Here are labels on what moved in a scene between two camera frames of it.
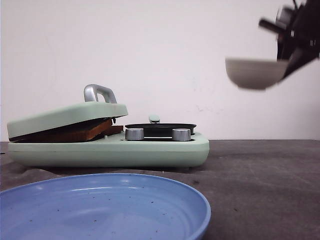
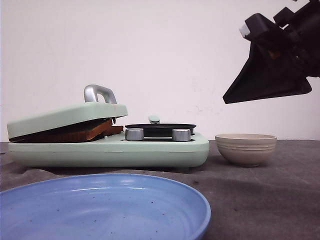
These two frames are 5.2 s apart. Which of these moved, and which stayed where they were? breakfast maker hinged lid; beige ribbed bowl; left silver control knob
Moved: beige ribbed bowl
Stayed: breakfast maker hinged lid; left silver control knob
